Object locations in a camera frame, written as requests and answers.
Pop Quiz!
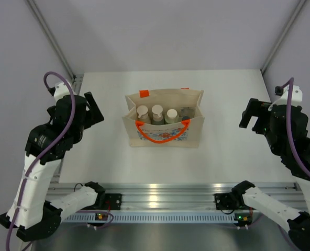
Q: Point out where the beige pump bottle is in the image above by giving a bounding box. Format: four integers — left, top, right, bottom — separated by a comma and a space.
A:
137, 105, 151, 124

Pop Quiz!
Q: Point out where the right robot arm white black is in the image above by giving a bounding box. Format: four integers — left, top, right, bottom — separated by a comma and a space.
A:
230, 98, 310, 250

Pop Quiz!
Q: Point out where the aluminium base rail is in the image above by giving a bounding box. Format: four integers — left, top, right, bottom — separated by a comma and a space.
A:
46, 182, 309, 211

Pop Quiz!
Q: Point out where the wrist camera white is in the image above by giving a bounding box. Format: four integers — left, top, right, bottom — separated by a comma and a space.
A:
273, 85, 303, 107
48, 81, 75, 102

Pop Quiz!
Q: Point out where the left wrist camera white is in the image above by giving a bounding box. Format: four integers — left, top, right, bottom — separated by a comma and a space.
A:
48, 81, 75, 102

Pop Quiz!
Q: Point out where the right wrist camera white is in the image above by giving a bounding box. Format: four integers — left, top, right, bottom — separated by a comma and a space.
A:
273, 85, 303, 107

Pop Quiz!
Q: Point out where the light green round-cap bottle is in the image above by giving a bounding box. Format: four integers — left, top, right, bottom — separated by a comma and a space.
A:
165, 109, 179, 124

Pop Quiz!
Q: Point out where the grey-green pump bottle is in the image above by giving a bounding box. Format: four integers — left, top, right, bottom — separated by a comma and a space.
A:
151, 105, 164, 126

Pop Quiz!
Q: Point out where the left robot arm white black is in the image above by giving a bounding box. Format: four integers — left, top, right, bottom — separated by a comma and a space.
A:
0, 92, 106, 242

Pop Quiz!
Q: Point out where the canvas bag with orange handles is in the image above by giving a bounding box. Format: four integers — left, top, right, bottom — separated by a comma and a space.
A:
123, 88, 205, 148

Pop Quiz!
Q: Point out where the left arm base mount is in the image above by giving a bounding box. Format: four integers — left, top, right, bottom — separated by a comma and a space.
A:
101, 193, 123, 211

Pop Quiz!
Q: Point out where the right frame post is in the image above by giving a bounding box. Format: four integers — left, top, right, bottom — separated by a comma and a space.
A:
260, 0, 309, 76

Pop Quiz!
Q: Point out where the small dark-cap jar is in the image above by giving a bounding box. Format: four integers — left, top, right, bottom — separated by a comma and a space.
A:
181, 107, 195, 121

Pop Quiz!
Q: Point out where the slotted cable duct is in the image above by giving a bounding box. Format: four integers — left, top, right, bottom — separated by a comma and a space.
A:
64, 212, 238, 223

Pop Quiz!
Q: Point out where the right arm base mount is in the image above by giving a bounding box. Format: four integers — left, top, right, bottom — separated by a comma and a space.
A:
214, 193, 238, 211

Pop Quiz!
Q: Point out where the left frame post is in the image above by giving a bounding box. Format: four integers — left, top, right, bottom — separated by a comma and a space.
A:
24, 0, 75, 79

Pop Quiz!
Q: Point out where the frame post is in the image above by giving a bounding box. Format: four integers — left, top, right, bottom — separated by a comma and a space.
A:
24, 0, 75, 79
260, 0, 309, 76

